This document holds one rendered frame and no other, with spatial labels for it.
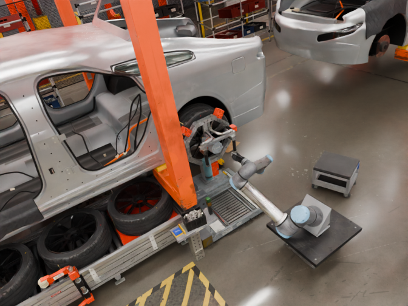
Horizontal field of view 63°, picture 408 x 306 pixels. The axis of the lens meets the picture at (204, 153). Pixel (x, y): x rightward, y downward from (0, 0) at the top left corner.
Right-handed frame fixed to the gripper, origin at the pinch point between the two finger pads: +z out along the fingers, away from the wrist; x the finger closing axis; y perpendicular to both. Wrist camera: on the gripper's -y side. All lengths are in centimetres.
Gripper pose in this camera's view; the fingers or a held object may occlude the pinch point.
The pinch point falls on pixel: (231, 153)
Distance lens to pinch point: 361.5
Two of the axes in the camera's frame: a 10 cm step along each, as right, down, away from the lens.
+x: 4.9, -8.6, -1.4
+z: -5.2, -4.2, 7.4
